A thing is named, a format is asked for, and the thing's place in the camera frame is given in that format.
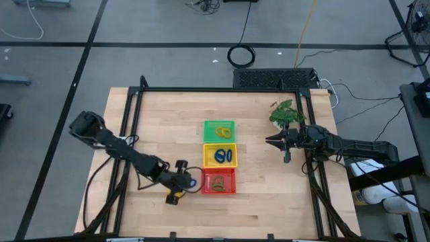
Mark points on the white paper sheets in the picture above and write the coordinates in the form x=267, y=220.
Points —
x=369, y=166

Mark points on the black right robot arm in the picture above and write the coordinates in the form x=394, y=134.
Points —
x=363, y=149

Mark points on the black floor fan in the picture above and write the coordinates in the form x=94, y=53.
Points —
x=420, y=17

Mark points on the silver frame bracket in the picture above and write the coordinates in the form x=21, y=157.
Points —
x=124, y=240

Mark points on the black mesh computer tower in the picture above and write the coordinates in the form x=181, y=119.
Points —
x=275, y=79

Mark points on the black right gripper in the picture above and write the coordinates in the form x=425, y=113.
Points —
x=295, y=139

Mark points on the grey table foot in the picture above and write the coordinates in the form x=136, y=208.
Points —
x=15, y=79
x=40, y=2

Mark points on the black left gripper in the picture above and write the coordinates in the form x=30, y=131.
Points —
x=176, y=179

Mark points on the red plastic basket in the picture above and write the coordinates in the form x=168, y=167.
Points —
x=206, y=174

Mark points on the black floor object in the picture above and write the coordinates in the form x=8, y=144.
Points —
x=4, y=112

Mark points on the person's foot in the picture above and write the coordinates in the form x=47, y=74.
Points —
x=399, y=205
x=376, y=195

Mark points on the yellow plastic basket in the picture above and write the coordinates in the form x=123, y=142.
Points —
x=210, y=161

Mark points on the green plastic basket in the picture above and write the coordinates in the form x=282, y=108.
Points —
x=210, y=136

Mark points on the black aluminium frame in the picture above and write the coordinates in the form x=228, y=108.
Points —
x=218, y=90

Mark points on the green artificial plant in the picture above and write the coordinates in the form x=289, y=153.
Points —
x=285, y=114

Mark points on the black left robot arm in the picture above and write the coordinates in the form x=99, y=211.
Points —
x=111, y=144

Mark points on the black desk equipment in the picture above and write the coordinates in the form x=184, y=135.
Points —
x=424, y=101

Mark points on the grey side desk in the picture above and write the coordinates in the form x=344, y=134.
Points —
x=411, y=111

